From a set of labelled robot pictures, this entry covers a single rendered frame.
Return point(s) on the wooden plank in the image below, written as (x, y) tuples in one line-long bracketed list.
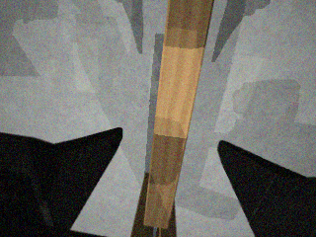
[(186, 31)]

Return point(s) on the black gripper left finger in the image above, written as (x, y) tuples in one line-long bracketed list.
[(63, 174)]

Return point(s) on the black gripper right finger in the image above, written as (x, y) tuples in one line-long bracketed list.
[(276, 201)]

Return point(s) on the brown wooden post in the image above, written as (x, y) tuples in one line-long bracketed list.
[(141, 230)]

